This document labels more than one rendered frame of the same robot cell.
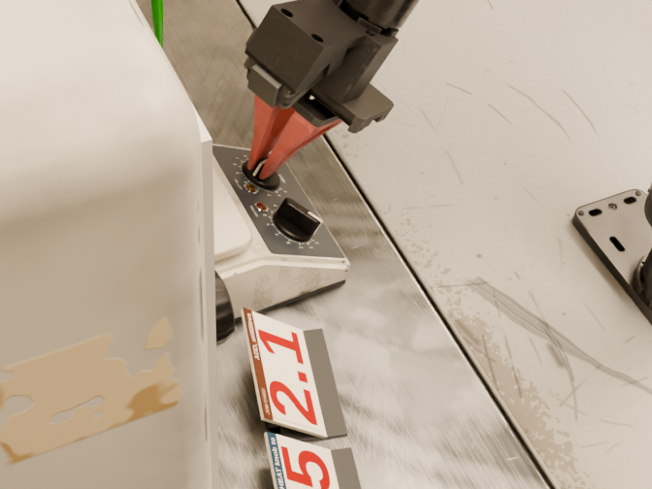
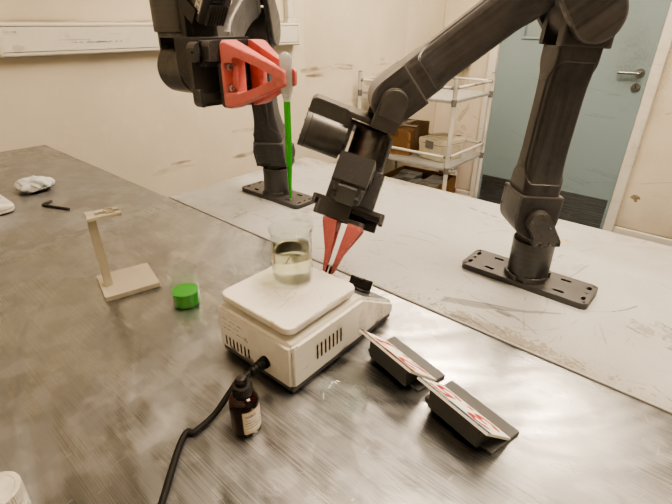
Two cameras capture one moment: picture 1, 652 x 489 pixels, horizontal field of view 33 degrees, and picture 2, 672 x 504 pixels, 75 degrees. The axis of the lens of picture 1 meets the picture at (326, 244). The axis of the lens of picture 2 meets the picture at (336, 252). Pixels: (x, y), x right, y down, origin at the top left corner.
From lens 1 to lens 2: 0.37 m
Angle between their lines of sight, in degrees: 27
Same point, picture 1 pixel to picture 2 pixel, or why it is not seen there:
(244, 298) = (355, 327)
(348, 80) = (373, 196)
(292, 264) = (372, 301)
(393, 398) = (451, 353)
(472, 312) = (454, 309)
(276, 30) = (347, 161)
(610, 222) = (479, 261)
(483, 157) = (408, 258)
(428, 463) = (492, 374)
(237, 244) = (350, 290)
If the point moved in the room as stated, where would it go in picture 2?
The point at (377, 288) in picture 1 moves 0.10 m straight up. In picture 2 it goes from (405, 313) to (410, 252)
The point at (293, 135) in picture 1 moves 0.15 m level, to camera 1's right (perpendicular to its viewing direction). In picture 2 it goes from (349, 237) to (446, 222)
